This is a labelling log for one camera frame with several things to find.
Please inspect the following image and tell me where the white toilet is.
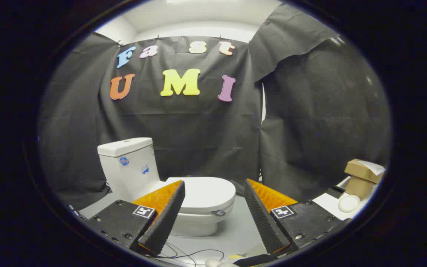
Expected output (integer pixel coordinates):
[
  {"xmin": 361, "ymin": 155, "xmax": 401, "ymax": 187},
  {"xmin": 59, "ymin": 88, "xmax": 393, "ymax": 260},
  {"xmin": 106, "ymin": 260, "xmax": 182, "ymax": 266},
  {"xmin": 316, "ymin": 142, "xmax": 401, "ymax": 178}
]
[{"xmin": 97, "ymin": 137, "xmax": 236, "ymax": 237}]

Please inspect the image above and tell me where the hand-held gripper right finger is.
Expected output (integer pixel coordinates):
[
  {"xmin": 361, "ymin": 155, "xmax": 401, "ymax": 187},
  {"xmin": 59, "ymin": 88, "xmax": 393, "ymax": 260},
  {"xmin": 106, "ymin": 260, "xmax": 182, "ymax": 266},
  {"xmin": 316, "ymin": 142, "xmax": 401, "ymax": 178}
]
[{"xmin": 244, "ymin": 178, "xmax": 351, "ymax": 256}]

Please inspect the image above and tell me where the white toilet seat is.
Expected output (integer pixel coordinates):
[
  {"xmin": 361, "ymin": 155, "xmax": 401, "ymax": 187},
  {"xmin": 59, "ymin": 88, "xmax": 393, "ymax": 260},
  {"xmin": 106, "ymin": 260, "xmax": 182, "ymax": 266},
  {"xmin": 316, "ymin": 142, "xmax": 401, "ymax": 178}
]
[{"xmin": 176, "ymin": 208, "xmax": 234, "ymax": 225}]

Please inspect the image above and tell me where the black backdrop cloth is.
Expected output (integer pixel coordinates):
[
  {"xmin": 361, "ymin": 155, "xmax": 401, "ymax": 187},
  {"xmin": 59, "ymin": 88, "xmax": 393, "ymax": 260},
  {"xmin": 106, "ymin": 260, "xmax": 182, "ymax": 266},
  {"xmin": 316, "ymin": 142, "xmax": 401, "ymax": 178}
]
[{"xmin": 37, "ymin": 4, "xmax": 392, "ymax": 210}]

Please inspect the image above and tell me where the white flat tray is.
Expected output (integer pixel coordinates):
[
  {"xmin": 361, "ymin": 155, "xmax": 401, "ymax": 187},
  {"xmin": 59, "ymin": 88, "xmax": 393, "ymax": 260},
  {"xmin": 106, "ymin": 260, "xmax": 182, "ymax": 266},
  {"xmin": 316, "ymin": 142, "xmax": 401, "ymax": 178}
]
[{"xmin": 312, "ymin": 176, "xmax": 366, "ymax": 221}]

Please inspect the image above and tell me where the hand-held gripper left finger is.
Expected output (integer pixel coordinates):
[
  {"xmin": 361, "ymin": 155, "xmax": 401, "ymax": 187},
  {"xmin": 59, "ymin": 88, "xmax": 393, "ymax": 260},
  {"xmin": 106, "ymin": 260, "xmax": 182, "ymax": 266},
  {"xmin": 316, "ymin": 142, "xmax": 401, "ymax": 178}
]
[{"xmin": 86, "ymin": 180, "xmax": 186, "ymax": 257}]

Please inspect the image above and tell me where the thin black cable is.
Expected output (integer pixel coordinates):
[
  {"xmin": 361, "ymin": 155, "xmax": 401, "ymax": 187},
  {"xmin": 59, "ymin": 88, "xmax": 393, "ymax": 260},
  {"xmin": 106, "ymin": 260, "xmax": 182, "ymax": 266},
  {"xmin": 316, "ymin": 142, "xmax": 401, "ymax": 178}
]
[{"xmin": 158, "ymin": 241, "xmax": 225, "ymax": 267}]

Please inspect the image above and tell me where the brown cardboard box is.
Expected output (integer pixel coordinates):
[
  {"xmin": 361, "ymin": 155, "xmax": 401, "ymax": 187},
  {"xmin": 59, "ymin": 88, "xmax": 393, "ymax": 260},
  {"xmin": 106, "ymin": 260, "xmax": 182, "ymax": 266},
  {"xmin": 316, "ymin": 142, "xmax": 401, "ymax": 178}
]
[
  {"xmin": 345, "ymin": 176, "xmax": 375, "ymax": 201},
  {"xmin": 344, "ymin": 159, "xmax": 385, "ymax": 184}
]

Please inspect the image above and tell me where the white toilet lid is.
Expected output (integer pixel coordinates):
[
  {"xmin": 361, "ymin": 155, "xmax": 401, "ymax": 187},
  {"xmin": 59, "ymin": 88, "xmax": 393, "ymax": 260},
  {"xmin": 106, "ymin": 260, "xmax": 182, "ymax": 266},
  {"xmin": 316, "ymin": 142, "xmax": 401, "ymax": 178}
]
[{"xmin": 165, "ymin": 177, "xmax": 236, "ymax": 217}]

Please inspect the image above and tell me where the white round object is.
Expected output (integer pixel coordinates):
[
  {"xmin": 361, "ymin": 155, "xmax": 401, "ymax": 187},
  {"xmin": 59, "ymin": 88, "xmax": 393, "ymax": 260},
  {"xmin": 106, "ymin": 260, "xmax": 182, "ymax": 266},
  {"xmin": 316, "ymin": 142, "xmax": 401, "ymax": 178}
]
[{"xmin": 338, "ymin": 194, "xmax": 361, "ymax": 213}]

